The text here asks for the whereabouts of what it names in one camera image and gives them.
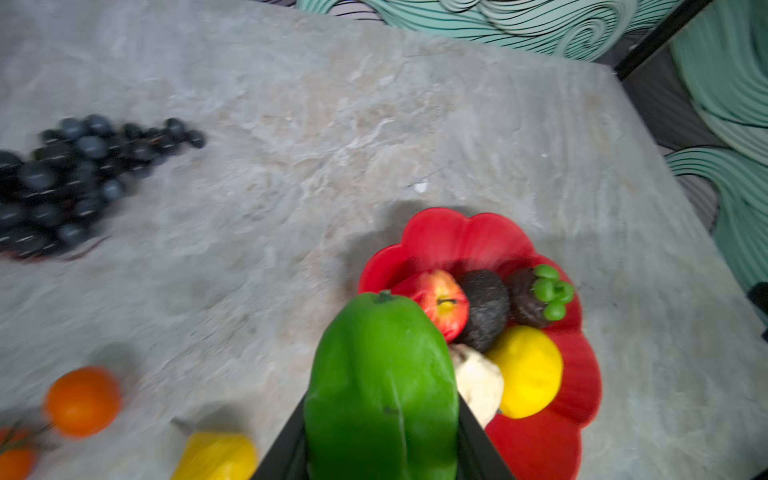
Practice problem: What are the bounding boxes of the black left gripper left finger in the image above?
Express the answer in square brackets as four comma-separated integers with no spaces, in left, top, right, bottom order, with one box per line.
[251,398,309,480]

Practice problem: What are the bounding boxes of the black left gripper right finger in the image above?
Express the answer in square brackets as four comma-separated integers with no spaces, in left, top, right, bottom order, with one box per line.
[456,397,515,480]

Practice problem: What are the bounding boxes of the red flower-shaped fruit bowl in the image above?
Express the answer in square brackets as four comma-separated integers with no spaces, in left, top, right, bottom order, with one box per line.
[357,208,602,479]

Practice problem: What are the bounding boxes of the beige garlic bulb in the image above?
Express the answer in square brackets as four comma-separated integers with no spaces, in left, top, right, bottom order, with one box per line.
[449,344,504,429]

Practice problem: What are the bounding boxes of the large yellow lemon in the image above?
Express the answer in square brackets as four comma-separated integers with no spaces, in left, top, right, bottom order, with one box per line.
[486,325,564,419]

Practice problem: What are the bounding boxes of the green lime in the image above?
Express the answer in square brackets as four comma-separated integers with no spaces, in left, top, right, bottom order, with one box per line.
[303,291,460,479]

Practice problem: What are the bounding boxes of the dark avocado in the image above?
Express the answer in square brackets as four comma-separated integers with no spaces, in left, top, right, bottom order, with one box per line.
[455,270,510,353]

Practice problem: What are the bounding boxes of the red apple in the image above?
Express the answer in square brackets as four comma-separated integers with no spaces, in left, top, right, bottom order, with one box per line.
[412,270,469,343]

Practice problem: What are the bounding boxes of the dark purple fig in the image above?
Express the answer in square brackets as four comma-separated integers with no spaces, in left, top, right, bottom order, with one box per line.
[504,264,575,329]

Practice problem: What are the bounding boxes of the small yellow lemon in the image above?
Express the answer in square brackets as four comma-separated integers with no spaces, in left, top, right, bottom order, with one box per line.
[170,418,260,480]

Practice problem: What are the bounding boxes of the small orange tangerine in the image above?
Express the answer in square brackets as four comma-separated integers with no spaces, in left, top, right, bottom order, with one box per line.
[43,366,122,438]
[1,427,38,480]

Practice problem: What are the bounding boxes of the black grape bunch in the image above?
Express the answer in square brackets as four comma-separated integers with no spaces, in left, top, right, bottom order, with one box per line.
[1,114,207,262]

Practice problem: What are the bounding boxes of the black frame post right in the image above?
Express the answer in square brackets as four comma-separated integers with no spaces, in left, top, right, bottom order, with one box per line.
[614,0,712,82]

